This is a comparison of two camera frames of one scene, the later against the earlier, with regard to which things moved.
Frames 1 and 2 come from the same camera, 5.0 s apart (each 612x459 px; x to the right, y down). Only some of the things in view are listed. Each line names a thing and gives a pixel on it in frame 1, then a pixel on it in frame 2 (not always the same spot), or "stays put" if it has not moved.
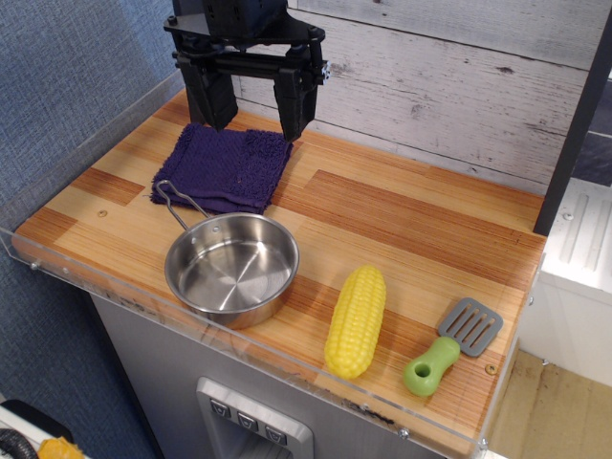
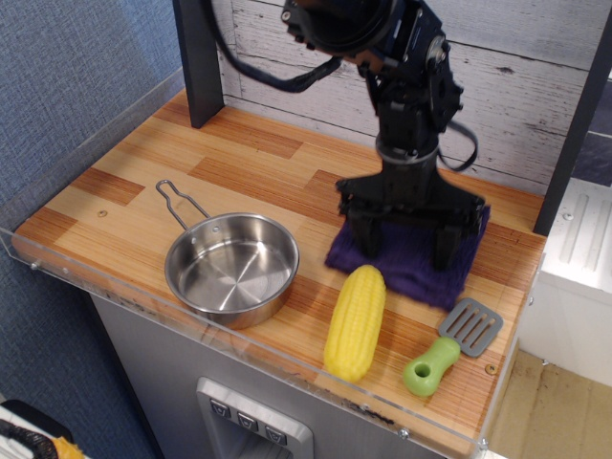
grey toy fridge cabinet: [203, 398] stays put
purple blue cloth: [231, 170] -> [406, 258]
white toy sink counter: [566, 320] stays put
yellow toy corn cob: [356, 324] stays put
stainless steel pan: [231, 269] stays put
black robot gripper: [249, 37] -> [408, 183]
